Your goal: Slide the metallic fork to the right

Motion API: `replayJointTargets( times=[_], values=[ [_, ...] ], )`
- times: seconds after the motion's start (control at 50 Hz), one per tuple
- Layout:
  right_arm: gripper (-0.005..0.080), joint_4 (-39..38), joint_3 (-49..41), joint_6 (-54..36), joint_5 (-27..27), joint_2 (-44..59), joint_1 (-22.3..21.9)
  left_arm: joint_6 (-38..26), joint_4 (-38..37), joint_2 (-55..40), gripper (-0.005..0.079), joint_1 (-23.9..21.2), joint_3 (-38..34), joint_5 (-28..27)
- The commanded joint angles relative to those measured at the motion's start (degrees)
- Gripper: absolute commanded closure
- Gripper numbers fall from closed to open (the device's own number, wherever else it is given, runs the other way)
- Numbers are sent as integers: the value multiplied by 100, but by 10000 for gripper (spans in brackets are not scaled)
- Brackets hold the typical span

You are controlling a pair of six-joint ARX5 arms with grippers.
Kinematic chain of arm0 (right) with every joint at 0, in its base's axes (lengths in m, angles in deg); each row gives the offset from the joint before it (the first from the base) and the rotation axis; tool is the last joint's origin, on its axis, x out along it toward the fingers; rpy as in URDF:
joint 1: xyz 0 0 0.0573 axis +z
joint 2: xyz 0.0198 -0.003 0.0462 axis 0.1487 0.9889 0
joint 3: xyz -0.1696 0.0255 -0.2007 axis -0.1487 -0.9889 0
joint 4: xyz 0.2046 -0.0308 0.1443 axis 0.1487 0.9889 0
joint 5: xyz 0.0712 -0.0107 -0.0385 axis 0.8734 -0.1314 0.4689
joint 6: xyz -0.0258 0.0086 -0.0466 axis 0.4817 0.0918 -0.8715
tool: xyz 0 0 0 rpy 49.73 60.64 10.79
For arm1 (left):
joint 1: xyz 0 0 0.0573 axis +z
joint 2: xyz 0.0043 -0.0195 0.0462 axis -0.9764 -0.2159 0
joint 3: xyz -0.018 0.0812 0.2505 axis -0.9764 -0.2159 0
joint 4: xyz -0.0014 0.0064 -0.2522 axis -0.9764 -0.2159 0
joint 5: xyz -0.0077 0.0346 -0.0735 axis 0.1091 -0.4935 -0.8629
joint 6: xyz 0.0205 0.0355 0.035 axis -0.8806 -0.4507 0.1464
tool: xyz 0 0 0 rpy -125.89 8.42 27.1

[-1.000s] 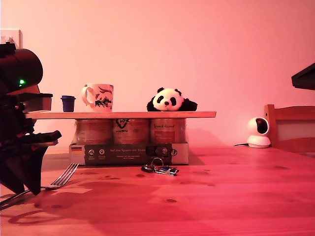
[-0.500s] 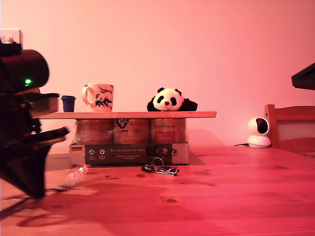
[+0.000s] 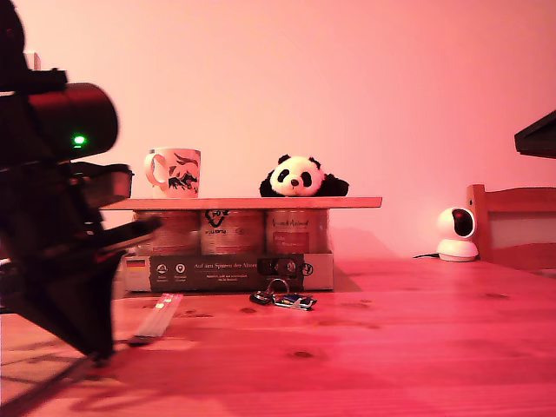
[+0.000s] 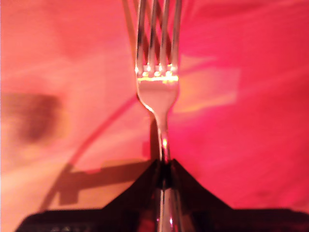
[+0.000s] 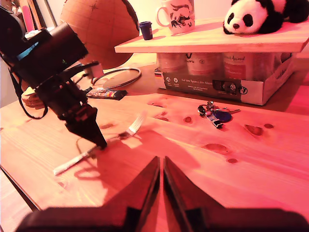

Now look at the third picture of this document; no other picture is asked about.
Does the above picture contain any printed cardboard tray box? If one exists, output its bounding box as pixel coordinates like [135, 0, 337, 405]
[122, 252, 335, 294]

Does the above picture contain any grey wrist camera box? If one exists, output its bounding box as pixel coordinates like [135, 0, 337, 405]
[84, 163, 134, 208]

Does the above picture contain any key bunch with ring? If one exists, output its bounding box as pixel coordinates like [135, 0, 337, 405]
[249, 277, 319, 312]

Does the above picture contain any wooden chair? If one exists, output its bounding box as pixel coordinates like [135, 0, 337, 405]
[467, 184, 556, 279]

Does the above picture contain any glass jar with red label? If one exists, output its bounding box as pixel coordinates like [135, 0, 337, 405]
[264, 209, 334, 255]

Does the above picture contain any glass jar with logo label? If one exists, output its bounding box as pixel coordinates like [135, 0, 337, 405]
[199, 209, 267, 256]

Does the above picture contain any white round security camera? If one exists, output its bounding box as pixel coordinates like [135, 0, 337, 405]
[436, 207, 480, 263]

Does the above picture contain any glass jar with plain label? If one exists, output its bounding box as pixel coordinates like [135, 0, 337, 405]
[129, 210, 202, 256]

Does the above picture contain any wooden board shelf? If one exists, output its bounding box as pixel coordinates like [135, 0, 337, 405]
[100, 196, 384, 212]

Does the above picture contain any metallic fork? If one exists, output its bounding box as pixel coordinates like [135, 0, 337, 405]
[0, 293, 184, 417]

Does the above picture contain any panda plush toy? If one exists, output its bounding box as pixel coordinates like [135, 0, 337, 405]
[259, 154, 351, 199]

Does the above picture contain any white mug with dark print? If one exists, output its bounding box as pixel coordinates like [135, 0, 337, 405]
[143, 147, 202, 200]

